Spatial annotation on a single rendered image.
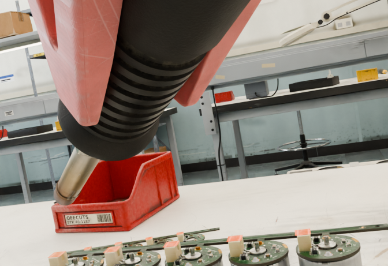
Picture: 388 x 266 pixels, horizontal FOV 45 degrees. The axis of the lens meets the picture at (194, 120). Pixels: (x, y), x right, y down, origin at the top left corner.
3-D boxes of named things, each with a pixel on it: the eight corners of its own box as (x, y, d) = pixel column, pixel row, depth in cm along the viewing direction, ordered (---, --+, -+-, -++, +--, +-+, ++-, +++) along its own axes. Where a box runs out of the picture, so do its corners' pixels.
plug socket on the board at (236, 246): (248, 256, 19) (246, 240, 19) (228, 258, 19) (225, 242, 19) (250, 248, 20) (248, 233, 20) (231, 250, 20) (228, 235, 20)
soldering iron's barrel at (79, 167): (50, 222, 16) (89, 150, 11) (38, 181, 17) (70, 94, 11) (90, 210, 17) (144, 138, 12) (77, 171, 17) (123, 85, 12)
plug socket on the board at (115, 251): (122, 266, 20) (119, 251, 20) (104, 268, 21) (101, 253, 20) (129, 259, 21) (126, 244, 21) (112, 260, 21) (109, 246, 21)
